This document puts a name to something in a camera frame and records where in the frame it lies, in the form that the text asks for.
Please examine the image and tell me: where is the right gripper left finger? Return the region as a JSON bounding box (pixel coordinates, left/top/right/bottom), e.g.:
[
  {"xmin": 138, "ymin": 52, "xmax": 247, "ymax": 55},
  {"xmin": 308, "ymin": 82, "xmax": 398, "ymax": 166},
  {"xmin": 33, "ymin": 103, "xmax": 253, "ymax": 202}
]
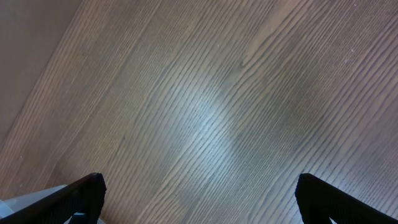
[{"xmin": 1, "ymin": 172, "xmax": 106, "ymax": 224}]

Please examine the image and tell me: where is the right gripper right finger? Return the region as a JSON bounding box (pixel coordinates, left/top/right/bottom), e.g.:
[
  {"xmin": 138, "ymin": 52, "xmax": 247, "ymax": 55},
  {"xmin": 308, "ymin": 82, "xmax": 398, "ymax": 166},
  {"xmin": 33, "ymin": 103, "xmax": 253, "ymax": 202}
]
[{"xmin": 295, "ymin": 173, "xmax": 397, "ymax": 224}]

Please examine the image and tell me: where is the clear plastic storage container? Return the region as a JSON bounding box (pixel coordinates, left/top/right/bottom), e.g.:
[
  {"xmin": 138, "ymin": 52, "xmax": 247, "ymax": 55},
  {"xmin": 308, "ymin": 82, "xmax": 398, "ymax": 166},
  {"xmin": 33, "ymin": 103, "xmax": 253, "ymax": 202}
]
[{"xmin": 0, "ymin": 184, "xmax": 106, "ymax": 224}]

